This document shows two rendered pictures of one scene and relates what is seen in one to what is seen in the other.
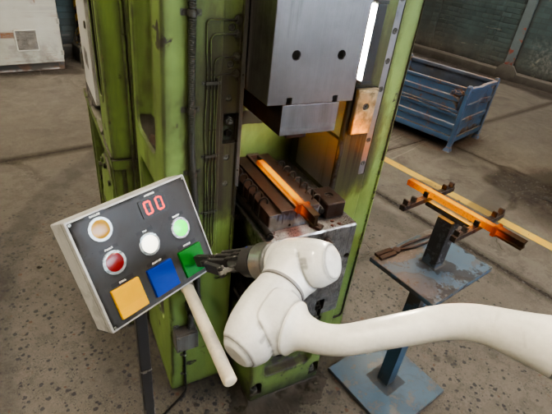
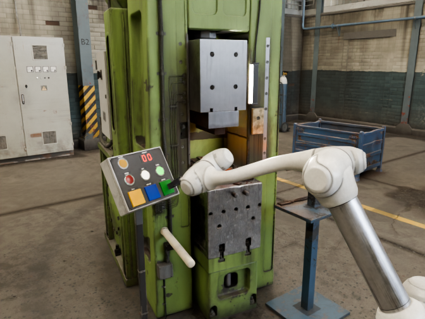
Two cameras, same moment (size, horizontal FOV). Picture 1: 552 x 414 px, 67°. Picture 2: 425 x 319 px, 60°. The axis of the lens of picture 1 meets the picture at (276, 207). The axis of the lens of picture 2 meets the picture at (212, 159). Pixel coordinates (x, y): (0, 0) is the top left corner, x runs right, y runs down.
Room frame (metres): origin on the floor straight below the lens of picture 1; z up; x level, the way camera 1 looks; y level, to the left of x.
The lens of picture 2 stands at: (-0.94, -0.21, 1.63)
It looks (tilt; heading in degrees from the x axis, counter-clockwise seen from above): 14 degrees down; 5
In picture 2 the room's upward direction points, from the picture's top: straight up
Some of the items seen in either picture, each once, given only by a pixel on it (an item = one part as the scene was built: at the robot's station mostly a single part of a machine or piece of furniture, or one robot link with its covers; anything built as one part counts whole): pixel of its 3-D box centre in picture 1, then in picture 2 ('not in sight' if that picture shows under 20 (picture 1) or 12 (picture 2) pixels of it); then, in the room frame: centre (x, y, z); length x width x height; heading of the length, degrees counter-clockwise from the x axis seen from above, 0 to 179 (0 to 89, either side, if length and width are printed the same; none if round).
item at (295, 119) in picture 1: (278, 96); (209, 115); (1.41, 0.04, 1.32); 0.42 x 0.20 x 0.10; 31
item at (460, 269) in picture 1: (431, 264); (314, 206); (1.32, -0.64, 0.75); 0.40 x 0.30 x 0.02; 130
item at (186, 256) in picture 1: (192, 259); (166, 187); (0.88, 0.21, 1.01); 0.07 x 0.05 x 0.07; 146
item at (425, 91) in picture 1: (427, 98); (336, 146); (5.01, -1.63, 0.36); 1.20 x 0.80 x 0.72; 47
